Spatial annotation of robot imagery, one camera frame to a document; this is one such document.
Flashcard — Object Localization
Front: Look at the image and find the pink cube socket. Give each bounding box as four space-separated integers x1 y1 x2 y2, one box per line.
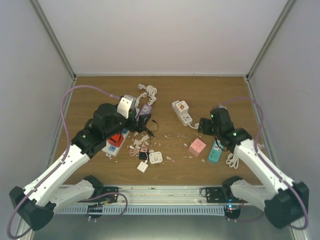
188 138 207 157

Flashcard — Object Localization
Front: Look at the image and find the red cube socket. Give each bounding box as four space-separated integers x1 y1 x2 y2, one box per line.
108 133 124 148

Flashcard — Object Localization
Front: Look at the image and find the teal power strip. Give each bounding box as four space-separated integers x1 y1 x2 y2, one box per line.
208 140 224 164

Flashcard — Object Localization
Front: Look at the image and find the pink usb cable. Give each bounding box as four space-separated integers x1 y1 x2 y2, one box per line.
128 143 148 158

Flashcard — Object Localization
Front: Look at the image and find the white charger plug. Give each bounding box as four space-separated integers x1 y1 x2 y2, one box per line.
136 161 149 173

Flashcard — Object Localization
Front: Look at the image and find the white cube socket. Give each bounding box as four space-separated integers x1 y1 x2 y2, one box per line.
175 100 189 115

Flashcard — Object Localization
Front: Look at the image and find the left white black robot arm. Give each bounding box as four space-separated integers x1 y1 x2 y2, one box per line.
9 100 151 231

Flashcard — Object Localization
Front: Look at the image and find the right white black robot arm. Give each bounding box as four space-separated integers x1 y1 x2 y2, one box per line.
198 107 309 230

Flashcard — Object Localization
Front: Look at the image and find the purple power strip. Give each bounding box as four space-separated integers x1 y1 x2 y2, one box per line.
136 104 152 121

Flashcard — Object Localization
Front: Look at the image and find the white grey power strip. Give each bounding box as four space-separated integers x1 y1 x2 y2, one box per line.
171 100 193 127

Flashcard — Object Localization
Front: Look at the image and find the white multicolour power strip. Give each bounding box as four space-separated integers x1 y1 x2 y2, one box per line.
102 128 129 157

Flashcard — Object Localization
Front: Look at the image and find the white square adapter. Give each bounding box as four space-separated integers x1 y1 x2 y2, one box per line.
149 151 163 165

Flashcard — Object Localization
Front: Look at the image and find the white coiled cable back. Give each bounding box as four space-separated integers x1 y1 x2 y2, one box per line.
134 83 158 107

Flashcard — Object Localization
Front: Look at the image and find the white coiled cable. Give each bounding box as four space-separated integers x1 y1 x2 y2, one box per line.
225 143 266 170
134 83 158 107

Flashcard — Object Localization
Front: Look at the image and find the white coiled cable right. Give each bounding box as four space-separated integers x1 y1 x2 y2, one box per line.
225 143 266 170

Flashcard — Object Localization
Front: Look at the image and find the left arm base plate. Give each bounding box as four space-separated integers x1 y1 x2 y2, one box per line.
86 186 120 218

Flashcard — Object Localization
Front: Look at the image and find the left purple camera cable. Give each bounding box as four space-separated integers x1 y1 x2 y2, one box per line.
6 84 121 240

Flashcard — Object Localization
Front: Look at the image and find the purple camera cable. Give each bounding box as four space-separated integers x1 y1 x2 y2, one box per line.
6 84 121 240
219 96 310 230

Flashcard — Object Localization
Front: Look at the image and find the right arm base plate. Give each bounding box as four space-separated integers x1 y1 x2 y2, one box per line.
199 186 246 221

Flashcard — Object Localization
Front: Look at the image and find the grey slotted cable duct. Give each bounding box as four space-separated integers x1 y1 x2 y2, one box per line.
57 204 226 216

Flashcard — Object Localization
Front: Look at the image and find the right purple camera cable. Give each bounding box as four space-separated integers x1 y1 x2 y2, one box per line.
219 96 310 230

